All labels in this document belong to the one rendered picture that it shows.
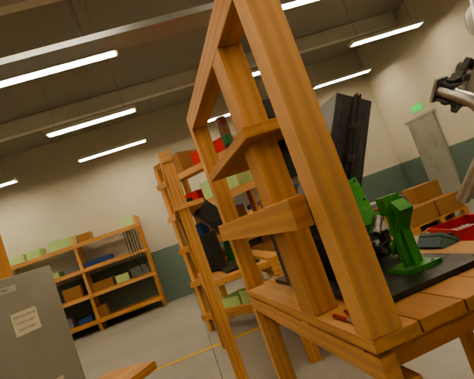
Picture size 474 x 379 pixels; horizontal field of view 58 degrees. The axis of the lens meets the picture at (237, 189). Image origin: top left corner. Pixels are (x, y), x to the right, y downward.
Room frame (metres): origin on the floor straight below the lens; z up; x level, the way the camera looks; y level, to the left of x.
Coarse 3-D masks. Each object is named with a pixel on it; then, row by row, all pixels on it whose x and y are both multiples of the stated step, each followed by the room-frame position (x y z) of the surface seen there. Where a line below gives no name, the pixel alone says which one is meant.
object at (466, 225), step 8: (464, 216) 2.10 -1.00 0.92; (472, 216) 2.05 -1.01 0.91; (440, 224) 2.10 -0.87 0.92; (448, 224) 2.10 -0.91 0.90; (456, 224) 2.10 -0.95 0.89; (464, 224) 2.10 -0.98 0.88; (472, 224) 2.02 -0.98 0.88; (432, 232) 2.07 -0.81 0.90; (456, 232) 1.82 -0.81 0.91; (464, 232) 1.80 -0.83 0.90; (472, 232) 1.80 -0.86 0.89; (464, 240) 1.80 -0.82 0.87; (472, 240) 1.80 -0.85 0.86
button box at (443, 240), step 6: (420, 234) 1.81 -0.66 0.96; (426, 234) 1.77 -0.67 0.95; (432, 234) 1.73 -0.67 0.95; (438, 234) 1.69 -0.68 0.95; (444, 234) 1.67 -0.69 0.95; (420, 240) 1.80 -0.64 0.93; (426, 240) 1.76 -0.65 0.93; (432, 240) 1.72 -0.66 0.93; (438, 240) 1.68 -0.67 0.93; (444, 240) 1.67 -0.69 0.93; (450, 240) 1.68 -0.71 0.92; (456, 240) 1.68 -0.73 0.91; (420, 246) 1.79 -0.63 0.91; (426, 246) 1.75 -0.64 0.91; (432, 246) 1.71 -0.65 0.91; (438, 246) 1.67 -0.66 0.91; (444, 246) 1.67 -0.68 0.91
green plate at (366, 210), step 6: (348, 180) 1.80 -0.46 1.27; (354, 180) 1.80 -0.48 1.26; (354, 186) 1.80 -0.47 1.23; (360, 186) 1.80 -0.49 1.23; (354, 192) 1.79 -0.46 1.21; (360, 192) 1.79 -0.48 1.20; (354, 198) 1.78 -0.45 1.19; (360, 198) 1.78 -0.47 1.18; (366, 198) 1.79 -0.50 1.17; (360, 204) 1.77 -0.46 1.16; (366, 204) 1.78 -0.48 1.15; (360, 210) 1.76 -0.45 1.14; (366, 210) 1.77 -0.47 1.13; (372, 210) 1.77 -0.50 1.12; (366, 216) 1.76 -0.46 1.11; (366, 222) 1.75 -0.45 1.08
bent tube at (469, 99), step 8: (440, 80) 0.94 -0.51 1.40; (440, 88) 0.94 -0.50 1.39; (448, 88) 0.93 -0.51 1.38; (456, 88) 0.92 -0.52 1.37; (432, 96) 0.96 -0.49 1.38; (440, 96) 0.95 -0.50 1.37; (448, 96) 0.93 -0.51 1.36; (456, 96) 0.92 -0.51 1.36; (464, 96) 0.90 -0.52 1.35; (472, 96) 0.89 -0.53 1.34; (464, 104) 0.91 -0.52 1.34; (472, 104) 0.89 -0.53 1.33; (472, 160) 0.95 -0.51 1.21; (472, 168) 0.95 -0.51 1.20; (472, 176) 0.96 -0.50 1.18; (464, 184) 0.98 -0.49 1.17; (472, 184) 0.97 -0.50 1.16; (464, 192) 0.99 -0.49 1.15; (472, 192) 0.98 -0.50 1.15; (464, 200) 1.00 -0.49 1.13
